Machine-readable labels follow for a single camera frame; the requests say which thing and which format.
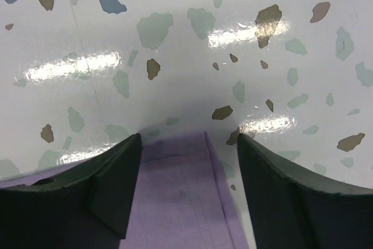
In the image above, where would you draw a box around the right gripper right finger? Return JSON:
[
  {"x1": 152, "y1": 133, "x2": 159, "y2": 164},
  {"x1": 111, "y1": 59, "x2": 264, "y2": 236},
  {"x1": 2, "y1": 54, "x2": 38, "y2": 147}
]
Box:
[{"x1": 237, "y1": 134, "x2": 372, "y2": 249}]

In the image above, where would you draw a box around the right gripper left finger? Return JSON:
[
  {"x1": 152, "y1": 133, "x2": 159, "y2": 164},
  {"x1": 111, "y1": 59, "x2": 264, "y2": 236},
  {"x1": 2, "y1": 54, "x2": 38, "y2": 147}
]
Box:
[{"x1": 1, "y1": 134, "x2": 142, "y2": 248}]

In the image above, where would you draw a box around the purple t shirt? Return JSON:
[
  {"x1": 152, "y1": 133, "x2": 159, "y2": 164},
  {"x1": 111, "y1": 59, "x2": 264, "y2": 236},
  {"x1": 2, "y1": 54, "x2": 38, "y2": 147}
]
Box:
[{"x1": 1, "y1": 132, "x2": 248, "y2": 248}]

